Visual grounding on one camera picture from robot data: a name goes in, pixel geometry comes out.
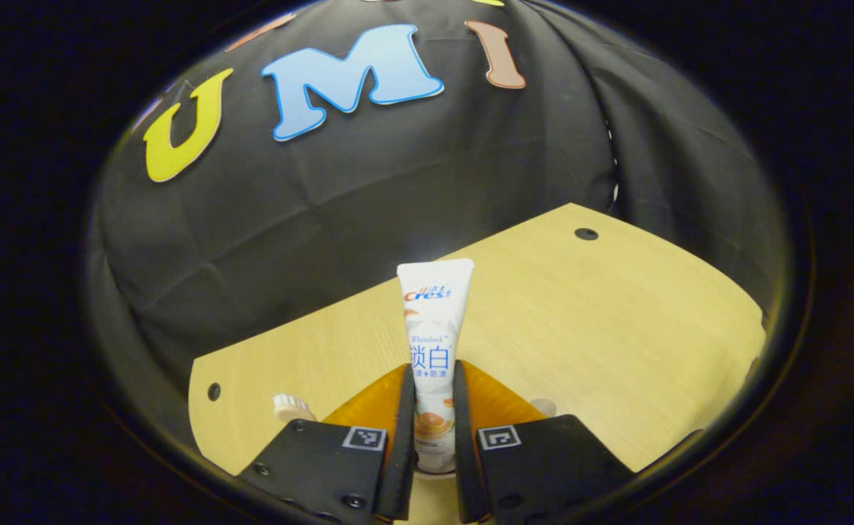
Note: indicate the beige toothbrush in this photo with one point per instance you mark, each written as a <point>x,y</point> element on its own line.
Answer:
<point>292,407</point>

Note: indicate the white toothpaste tube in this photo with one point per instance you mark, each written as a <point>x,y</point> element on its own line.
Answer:
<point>434,328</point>

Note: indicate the light wooden desktop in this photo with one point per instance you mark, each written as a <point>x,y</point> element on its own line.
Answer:
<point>602,328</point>

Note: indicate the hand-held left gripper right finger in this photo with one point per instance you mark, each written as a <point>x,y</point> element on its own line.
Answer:
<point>467,452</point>

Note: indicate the black backdrop cloth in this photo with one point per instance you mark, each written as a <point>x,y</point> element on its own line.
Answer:
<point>361,189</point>

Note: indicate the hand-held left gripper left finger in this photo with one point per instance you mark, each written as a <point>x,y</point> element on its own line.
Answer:
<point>401,452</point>

